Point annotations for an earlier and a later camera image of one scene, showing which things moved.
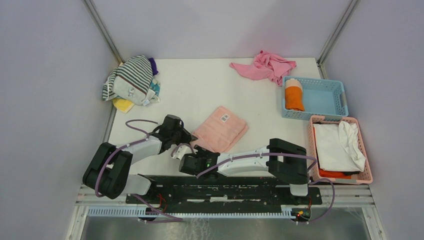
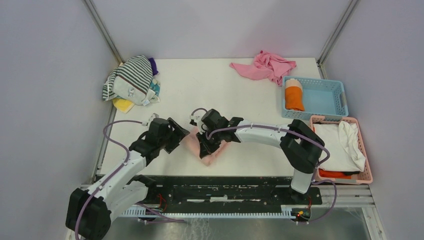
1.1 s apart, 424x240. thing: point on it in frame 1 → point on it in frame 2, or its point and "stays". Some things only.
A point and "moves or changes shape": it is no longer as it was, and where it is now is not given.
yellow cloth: x=123 y=105 stays
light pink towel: x=220 y=131 moves or changes shape
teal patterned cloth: x=155 y=85 stays
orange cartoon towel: x=294 y=99 stays
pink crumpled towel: x=266 y=66 stays
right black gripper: x=201 y=151 → x=205 y=148
